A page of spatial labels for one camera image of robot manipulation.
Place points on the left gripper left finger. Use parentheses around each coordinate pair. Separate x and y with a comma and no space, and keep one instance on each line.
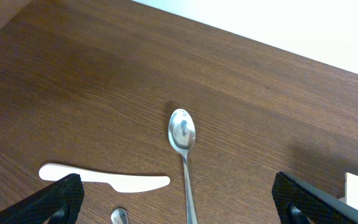
(57,203)

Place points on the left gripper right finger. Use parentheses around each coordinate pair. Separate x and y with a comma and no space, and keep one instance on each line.
(297,201)

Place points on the white plastic knife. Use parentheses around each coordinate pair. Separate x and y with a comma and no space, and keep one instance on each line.
(119,182)

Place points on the large steel spoon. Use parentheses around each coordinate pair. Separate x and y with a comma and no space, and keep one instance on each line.
(182,136)

